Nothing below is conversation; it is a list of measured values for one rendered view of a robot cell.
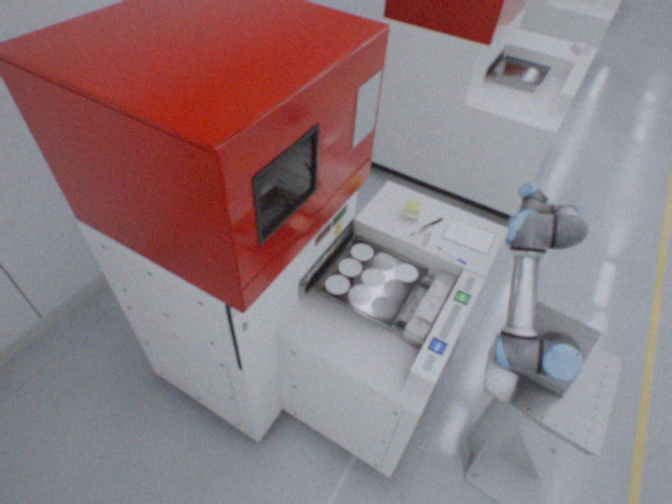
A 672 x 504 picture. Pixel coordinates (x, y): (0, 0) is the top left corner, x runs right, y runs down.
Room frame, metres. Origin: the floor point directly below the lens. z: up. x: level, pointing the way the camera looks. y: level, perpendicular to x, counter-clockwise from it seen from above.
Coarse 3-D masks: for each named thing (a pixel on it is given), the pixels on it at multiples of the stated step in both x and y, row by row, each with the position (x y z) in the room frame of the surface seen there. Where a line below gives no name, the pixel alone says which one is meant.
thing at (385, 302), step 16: (352, 256) 1.31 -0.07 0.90; (384, 256) 1.32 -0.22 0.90; (336, 272) 1.21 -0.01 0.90; (384, 272) 1.23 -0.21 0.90; (320, 288) 1.11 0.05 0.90; (352, 288) 1.13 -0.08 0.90; (368, 288) 1.13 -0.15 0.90; (384, 288) 1.14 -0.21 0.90; (400, 288) 1.15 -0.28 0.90; (352, 304) 1.04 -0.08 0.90; (368, 304) 1.05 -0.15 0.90; (384, 304) 1.06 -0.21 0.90; (400, 304) 1.07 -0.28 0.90; (384, 320) 0.98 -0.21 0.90
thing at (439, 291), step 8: (440, 280) 1.23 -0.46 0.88; (432, 288) 1.18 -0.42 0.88; (440, 288) 1.18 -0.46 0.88; (448, 288) 1.19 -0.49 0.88; (432, 296) 1.14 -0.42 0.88; (440, 296) 1.14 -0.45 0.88; (424, 304) 1.09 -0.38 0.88; (432, 304) 1.09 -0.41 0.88; (440, 304) 1.10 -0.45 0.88; (432, 312) 1.05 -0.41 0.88; (416, 320) 1.01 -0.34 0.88; (424, 328) 0.97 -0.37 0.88; (408, 336) 0.93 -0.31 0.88; (416, 344) 0.91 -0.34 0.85
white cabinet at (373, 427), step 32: (288, 352) 0.91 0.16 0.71; (288, 384) 0.92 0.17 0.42; (320, 384) 0.84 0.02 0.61; (352, 384) 0.77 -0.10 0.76; (320, 416) 0.83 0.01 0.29; (352, 416) 0.76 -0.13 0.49; (384, 416) 0.70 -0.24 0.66; (416, 416) 0.65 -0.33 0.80; (352, 448) 0.74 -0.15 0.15; (384, 448) 0.68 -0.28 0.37
